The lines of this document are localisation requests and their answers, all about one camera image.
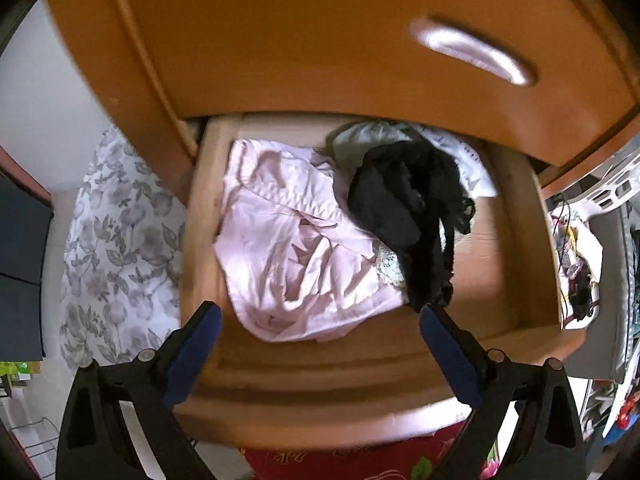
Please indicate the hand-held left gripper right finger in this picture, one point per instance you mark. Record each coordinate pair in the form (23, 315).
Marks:
(450, 355)

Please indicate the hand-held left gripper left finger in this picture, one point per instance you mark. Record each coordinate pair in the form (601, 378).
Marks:
(192, 355)

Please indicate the wooden drawer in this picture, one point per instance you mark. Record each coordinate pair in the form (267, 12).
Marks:
(300, 35)
(325, 370)

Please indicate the pink garment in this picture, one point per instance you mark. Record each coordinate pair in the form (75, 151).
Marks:
(290, 250)

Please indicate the black lace garment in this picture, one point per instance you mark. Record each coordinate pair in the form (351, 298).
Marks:
(400, 210)

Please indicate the white printed garment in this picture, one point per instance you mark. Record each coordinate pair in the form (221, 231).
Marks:
(472, 170)

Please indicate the floral bed sheet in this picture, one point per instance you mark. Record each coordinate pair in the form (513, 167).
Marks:
(120, 260)

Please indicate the red floral blanket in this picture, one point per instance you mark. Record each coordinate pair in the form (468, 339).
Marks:
(350, 462)

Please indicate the pile of colourful trinkets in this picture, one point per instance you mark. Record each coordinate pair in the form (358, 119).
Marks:
(575, 270)

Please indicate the green box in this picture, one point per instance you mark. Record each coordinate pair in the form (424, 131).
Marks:
(17, 367)

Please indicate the white lattice basket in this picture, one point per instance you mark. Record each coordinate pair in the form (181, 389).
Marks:
(615, 185)

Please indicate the pink board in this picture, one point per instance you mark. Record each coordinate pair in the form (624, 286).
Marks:
(25, 167)

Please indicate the wooden nightstand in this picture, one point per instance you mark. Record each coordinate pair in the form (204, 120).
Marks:
(100, 60)

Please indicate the closed wooden drawer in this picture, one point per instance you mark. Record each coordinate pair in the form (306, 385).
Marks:
(300, 35)

